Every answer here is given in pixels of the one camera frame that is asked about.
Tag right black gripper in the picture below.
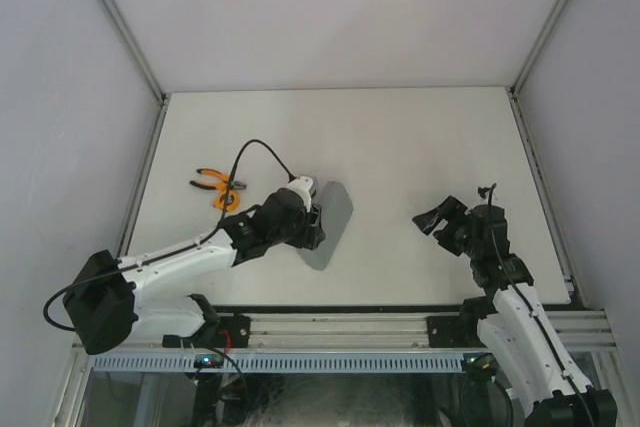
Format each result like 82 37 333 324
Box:
414 196 482 259

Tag grey plastic tool case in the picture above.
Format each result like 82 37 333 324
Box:
299 181 354 271

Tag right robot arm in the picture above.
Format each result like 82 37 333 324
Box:
412 187 618 426

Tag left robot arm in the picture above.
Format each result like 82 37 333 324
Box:
63 176 325 355

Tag orange tape measure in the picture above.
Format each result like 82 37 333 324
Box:
212 190 240 212

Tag small black screwdriver bit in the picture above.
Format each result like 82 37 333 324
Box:
229 159 239 180

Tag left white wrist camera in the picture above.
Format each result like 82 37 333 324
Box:
286 176 316 212

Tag orange handled pliers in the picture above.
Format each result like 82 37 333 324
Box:
189 168 247 191

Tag slotted grey cable duct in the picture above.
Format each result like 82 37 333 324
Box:
92 352 467 374

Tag aluminium front rail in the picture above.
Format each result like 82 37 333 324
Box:
74 310 616 351

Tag left camera black cable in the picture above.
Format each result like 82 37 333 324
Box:
42 139 301 332

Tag right aluminium frame post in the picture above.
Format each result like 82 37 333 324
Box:
510 0 571 97

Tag aluminium frame post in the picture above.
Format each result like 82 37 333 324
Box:
510 0 571 97
96 0 166 105

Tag left aluminium frame post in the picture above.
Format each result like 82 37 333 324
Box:
96 0 166 105

